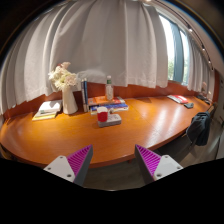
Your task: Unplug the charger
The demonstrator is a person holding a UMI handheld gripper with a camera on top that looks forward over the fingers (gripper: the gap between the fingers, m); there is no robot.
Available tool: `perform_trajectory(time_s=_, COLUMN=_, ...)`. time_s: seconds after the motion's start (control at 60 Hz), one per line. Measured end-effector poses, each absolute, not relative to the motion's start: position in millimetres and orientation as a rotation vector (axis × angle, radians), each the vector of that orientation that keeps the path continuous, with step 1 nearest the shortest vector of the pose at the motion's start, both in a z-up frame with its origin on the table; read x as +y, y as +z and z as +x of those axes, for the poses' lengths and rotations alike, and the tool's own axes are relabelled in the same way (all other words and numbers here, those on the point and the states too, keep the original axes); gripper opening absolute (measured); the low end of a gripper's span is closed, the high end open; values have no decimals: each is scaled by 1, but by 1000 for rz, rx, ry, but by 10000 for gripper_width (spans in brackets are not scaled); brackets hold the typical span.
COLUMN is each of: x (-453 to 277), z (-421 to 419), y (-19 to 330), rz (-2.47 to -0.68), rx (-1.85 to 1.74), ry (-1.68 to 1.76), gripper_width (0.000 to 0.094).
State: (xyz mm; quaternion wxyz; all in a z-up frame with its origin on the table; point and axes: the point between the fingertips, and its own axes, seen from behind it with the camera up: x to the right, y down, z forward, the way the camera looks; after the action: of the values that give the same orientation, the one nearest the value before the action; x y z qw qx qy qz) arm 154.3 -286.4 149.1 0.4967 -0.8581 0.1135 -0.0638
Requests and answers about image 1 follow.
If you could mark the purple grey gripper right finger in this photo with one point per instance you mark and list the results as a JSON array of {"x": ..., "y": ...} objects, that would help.
[{"x": 153, "y": 167}]

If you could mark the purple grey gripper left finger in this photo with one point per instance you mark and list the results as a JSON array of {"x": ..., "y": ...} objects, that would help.
[{"x": 73, "y": 167}]

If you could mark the red white charger plug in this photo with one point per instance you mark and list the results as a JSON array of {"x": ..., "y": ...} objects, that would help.
[{"x": 102, "y": 114}]

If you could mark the yellow book under open book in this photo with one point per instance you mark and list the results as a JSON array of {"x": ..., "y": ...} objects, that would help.
[{"x": 44, "y": 116}]

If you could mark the white ceramic vase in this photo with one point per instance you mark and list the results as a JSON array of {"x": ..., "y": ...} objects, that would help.
[{"x": 69, "y": 103}]

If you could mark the grey power strip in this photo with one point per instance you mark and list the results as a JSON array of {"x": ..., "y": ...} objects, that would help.
[{"x": 113, "y": 119}]

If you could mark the open white book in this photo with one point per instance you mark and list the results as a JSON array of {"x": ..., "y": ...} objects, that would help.
[{"x": 50, "y": 106}]

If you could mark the blue book in stack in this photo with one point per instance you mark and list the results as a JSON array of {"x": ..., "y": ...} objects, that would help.
[{"x": 114, "y": 107}]

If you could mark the orange book on stack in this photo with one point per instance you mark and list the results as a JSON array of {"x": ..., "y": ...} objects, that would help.
[{"x": 101, "y": 100}]

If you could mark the small dark notebook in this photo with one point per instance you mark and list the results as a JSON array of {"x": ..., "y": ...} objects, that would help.
[{"x": 189, "y": 105}]

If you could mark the red magazine on table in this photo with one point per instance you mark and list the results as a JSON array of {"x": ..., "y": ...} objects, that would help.
[{"x": 178, "y": 98}]

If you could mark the upright blue white books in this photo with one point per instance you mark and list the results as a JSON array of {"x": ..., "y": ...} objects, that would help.
[{"x": 84, "y": 94}]

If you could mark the clear plastic water bottle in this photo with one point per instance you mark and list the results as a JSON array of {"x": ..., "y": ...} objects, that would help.
[{"x": 109, "y": 89}]

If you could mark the white pink flower bouquet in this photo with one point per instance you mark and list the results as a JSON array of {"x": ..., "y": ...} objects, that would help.
[{"x": 61, "y": 78}]

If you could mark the white curtain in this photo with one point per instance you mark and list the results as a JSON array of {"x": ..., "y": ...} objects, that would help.
[{"x": 121, "y": 38}]

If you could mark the window with dark frame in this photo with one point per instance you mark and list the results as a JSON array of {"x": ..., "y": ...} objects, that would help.
[{"x": 177, "y": 50}]

